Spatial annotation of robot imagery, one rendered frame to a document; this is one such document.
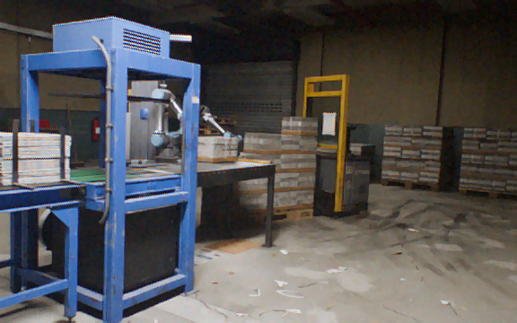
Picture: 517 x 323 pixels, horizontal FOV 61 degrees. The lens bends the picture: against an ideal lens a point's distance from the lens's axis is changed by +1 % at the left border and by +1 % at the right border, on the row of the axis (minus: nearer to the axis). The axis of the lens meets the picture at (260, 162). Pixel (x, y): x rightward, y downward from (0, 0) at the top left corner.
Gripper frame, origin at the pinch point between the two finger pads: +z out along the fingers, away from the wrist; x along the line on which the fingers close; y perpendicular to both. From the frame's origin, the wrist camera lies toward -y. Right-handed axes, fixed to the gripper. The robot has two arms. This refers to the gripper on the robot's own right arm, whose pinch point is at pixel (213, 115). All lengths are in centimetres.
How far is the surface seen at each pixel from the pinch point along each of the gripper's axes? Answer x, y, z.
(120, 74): 158, 4, 25
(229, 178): 21, 55, 32
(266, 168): -32, 42, 44
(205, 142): -9.4, 23.7, -10.8
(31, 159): 173, 55, -14
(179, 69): 115, -11, 34
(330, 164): -239, 23, 60
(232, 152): -38.2, 29.1, 5.2
